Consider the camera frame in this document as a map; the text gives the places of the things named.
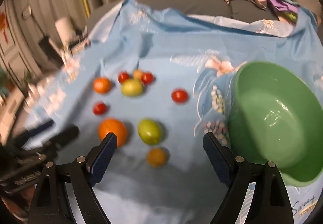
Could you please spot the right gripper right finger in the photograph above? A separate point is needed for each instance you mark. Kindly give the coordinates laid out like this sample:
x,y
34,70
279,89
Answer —
x,y
270,202

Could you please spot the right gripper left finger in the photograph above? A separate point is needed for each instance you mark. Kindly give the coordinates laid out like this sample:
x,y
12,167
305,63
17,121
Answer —
x,y
50,202

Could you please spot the red tomato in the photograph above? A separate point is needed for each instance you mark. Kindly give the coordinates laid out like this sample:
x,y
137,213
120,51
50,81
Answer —
x,y
99,108
123,76
147,78
179,96

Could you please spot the large orange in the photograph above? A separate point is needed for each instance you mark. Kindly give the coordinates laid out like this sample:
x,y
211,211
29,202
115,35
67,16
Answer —
x,y
111,125

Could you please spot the small orange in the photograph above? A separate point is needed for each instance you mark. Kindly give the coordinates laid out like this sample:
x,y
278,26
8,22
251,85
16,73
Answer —
x,y
102,85

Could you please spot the small yellow-orange fruit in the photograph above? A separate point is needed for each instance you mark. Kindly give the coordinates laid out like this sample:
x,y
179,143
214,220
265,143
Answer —
x,y
156,157
137,74

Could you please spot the green lemon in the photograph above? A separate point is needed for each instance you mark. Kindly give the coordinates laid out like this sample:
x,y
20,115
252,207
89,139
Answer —
x,y
149,131

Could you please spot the yellow-green lemon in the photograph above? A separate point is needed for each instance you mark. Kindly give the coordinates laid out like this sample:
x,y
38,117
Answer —
x,y
132,88

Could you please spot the green plastic bowl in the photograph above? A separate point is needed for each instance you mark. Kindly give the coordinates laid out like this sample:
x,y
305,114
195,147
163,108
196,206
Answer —
x,y
275,117

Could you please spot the white paper roll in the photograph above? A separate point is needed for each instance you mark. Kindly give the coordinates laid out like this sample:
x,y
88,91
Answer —
x,y
65,30

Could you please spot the light blue floral cloth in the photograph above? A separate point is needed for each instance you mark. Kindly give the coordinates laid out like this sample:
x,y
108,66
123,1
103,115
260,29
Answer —
x,y
182,52

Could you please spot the grey sofa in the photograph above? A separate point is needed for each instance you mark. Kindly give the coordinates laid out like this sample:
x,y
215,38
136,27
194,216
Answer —
x,y
239,14

